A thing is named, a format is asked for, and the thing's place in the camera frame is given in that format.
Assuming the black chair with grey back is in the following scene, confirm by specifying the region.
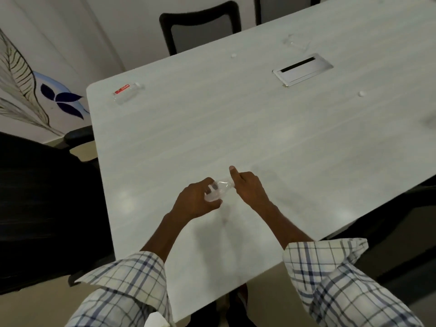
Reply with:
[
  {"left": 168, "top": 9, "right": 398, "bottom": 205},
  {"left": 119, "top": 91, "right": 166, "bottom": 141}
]
[
  {"left": 159, "top": 0, "right": 242, "bottom": 57},
  {"left": 253, "top": 0, "right": 321, "bottom": 26}
]

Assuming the checked shirt sleeve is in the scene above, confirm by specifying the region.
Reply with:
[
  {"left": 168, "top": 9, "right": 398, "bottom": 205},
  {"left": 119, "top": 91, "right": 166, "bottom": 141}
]
[
  {"left": 65, "top": 251, "right": 176, "bottom": 327},
  {"left": 282, "top": 238, "right": 425, "bottom": 327}
]

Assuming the person's right forearm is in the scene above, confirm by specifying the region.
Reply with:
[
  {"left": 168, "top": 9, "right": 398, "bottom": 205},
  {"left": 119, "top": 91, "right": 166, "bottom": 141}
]
[{"left": 254, "top": 202, "right": 315, "bottom": 251}]

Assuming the black mesh office chair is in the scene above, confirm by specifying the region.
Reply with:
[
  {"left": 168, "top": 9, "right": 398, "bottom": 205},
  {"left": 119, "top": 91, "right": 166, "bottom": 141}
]
[{"left": 0, "top": 125, "right": 116, "bottom": 297}]

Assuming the clear bottle with red label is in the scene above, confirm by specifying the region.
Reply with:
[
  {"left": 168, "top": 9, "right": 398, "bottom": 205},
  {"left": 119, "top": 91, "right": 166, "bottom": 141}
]
[{"left": 113, "top": 82, "right": 146, "bottom": 105}]

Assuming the checked left shirt sleeve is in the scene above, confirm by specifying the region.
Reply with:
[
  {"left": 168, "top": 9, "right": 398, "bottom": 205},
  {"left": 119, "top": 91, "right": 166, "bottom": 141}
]
[{"left": 65, "top": 251, "right": 176, "bottom": 327}]

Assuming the checked right shirt sleeve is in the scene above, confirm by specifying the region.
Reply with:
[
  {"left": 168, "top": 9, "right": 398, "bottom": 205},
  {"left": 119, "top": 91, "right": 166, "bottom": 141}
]
[{"left": 282, "top": 238, "right": 425, "bottom": 327}]

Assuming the person's left hand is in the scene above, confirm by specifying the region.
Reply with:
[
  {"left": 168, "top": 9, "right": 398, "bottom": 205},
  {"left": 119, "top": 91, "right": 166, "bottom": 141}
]
[{"left": 170, "top": 178, "right": 223, "bottom": 220}]

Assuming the clear empty plastic bottle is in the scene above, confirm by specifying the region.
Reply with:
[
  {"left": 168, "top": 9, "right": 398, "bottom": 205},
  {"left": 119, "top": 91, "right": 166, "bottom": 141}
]
[{"left": 284, "top": 34, "right": 311, "bottom": 52}]

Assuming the person's right hand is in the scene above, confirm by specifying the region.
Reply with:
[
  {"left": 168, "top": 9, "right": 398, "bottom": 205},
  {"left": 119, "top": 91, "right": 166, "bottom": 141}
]
[{"left": 229, "top": 165, "right": 273, "bottom": 213}]

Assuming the small clear plastic bottle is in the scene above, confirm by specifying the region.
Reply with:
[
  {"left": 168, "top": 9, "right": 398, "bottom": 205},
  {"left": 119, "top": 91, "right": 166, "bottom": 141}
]
[{"left": 204, "top": 181, "right": 236, "bottom": 203}]

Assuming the silver table cable port cover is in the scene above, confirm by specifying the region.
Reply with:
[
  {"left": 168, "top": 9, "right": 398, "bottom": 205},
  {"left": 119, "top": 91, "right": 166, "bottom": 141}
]
[{"left": 272, "top": 53, "right": 334, "bottom": 87}]

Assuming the person's left forearm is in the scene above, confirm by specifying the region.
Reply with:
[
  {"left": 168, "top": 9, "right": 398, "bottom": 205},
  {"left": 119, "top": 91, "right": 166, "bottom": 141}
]
[{"left": 140, "top": 210, "right": 193, "bottom": 265}]

